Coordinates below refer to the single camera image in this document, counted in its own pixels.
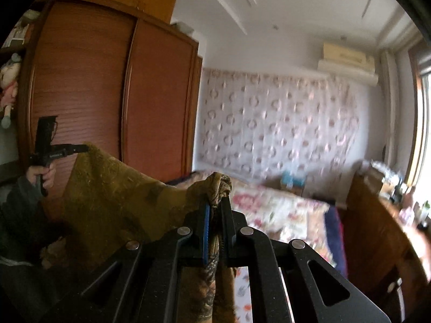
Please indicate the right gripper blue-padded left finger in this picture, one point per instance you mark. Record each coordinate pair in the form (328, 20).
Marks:
(140, 282)

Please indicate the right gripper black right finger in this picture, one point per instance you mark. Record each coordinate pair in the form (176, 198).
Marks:
(290, 282)

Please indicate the gold brocade patterned garment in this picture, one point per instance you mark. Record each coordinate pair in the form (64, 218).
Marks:
(107, 203)

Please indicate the person's left hand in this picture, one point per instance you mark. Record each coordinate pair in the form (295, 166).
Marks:
(46, 174)

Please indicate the floral quilt bed cover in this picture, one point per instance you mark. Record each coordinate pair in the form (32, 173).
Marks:
(282, 215)

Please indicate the orange-fruit print white sheet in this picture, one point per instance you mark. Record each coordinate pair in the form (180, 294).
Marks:
(242, 296)

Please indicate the blue tissue box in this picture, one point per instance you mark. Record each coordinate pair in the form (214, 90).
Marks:
(292, 180)

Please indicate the stuffed doll on shelf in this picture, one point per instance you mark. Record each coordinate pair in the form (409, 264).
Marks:
(9, 88)

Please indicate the navy blue blanket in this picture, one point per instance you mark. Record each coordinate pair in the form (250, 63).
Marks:
(334, 235)

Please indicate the red-brown wooden wardrobe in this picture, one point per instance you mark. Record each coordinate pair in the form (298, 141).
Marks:
(115, 73)

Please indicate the sheer circle-pattern curtain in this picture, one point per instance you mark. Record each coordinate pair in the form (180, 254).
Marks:
(259, 125)

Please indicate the wooden sideboard cabinet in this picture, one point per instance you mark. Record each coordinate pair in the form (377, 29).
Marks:
(377, 244)

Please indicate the pile of books and papers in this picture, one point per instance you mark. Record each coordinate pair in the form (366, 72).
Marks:
(378, 177)

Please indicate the bright window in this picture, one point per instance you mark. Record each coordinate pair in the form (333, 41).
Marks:
(419, 164)

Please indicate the white wall air conditioner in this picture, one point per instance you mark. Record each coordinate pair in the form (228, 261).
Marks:
(345, 62)

